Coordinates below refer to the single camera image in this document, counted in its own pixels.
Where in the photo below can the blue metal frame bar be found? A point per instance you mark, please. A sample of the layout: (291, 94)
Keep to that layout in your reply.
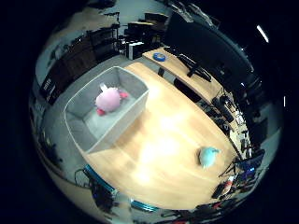
(99, 182)

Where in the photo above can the blue tape roll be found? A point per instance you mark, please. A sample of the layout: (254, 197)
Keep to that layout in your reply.
(159, 57)

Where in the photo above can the black monitor stand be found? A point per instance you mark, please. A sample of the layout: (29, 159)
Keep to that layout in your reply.
(196, 70)

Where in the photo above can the grey felt container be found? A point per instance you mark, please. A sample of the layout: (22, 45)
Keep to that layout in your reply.
(132, 84)

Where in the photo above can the teal plush toy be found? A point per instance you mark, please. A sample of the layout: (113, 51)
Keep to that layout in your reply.
(208, 156)

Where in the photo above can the wooden side desk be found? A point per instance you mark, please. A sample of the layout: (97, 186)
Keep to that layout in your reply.
(207, 88)

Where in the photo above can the large black monitor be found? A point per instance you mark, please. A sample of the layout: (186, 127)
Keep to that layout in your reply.
(205, 43)

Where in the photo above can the dark shelf cabinet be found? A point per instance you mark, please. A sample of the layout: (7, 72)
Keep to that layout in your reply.
(81, 59)

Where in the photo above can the black flat device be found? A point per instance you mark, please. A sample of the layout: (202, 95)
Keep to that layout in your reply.
(218, 190)

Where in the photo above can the small screen with blue picture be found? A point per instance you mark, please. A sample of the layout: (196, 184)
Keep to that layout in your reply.
(250, 161)

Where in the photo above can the white computer case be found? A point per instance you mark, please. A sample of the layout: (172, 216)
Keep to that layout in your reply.
(136, 50)

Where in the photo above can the black cylinder speaker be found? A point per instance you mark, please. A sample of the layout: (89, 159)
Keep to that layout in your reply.
(223, 109)

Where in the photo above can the pink plush toy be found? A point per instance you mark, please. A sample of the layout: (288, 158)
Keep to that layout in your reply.
(109, 100)

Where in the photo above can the red and white bottle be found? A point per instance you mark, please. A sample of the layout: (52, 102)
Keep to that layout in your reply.
(229, 185)

